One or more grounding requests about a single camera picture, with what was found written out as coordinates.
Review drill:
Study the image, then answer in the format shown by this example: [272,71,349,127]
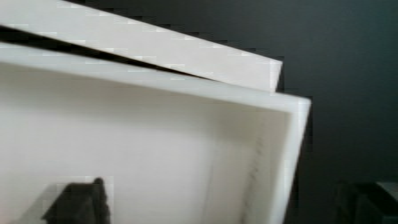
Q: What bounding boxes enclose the white front fence rail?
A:
[0,0,283,92]

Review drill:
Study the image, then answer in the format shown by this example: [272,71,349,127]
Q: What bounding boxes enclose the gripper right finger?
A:
[334,182,398,224]

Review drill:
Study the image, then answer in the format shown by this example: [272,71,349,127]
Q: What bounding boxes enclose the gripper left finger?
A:
[41,178,110,224]

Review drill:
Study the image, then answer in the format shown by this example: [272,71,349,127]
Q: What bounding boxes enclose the white drawer cabinet frame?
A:
[0,43,311,224]

